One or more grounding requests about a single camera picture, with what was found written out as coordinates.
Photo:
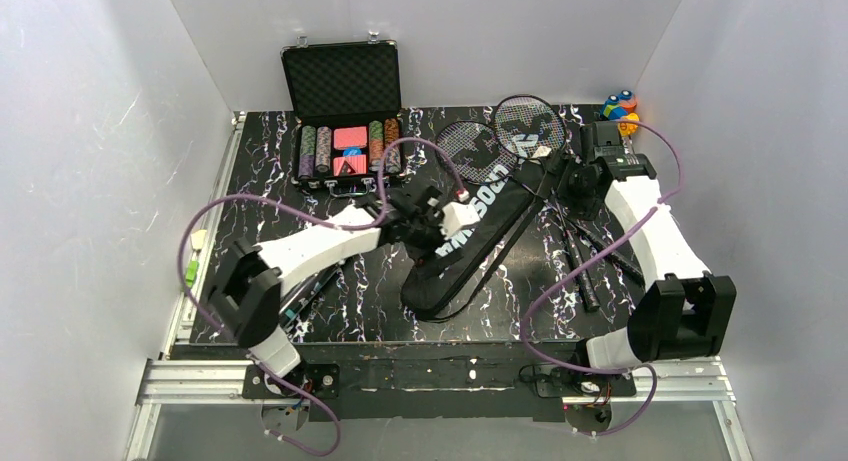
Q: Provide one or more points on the colourful toy blocks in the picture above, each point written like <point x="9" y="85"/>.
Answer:
<point x="621" y="106"/>

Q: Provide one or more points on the black poker chip case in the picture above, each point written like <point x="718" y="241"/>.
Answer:
<point x="343" y="95"/>

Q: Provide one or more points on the right badminton racket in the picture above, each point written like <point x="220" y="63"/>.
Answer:
<point x="528" y="127"/>

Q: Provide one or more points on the green clip on rail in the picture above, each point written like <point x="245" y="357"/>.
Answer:
<point x="190" y="273"/>

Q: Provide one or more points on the chrome case handle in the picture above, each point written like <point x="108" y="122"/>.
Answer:
<point x="342" y="191"/>

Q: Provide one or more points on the black racket bag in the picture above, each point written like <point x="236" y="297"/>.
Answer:
<point x="436" y="280"/>

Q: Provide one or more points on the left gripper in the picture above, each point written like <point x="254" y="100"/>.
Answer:
<point x="432" y="229"/>

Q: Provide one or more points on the left badminton racket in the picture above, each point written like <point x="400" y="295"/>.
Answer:
<point x="474" y="149"/>

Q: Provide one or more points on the black shuttlecock tube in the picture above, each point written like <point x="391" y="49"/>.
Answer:
<point x="308" y="299"/>

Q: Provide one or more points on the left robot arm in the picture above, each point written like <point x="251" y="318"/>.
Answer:
<point x="260" y="289"/>

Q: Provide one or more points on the beige block on rail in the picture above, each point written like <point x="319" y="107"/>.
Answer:
<point x="197" y="239"/>

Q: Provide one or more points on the badminton racket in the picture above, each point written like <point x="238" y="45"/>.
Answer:
<point x="528" y="127"/>
<point x="474" y="149"/>

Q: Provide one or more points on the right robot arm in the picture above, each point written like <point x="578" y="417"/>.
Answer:
<point x="685" y="310"/>

